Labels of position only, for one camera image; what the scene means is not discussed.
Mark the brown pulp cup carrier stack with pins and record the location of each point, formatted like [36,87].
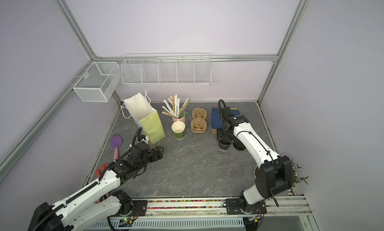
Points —
[199,123]

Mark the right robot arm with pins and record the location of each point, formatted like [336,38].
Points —
[260,152]

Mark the green paper gift bag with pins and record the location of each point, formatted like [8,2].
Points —
[145,116]

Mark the cardboard tray with napkins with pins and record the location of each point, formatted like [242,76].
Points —
[216,119]

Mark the white wrapped straw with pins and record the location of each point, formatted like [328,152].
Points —
[176,106]

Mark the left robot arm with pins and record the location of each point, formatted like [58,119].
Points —
[99,199]

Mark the green paper cup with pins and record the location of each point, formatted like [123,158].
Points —
[178,128]

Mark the black cup lid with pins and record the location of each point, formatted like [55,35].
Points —
[238,145]

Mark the small white mesh basket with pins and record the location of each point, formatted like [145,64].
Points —
[98,82]

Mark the pink metal straw bucket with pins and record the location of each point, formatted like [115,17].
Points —
[178,119]

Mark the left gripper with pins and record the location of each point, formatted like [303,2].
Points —
[160,154]

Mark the potted green plant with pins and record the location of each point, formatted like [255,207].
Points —
[297,174]

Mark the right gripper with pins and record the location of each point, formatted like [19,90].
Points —
[220,135]

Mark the black paper cup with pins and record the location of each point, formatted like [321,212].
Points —
[224,146]

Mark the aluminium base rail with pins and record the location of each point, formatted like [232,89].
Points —
[219,206]

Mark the wide white wire basket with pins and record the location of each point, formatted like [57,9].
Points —
[167,69]

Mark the red handled tool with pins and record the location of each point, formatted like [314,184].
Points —
[101,169]

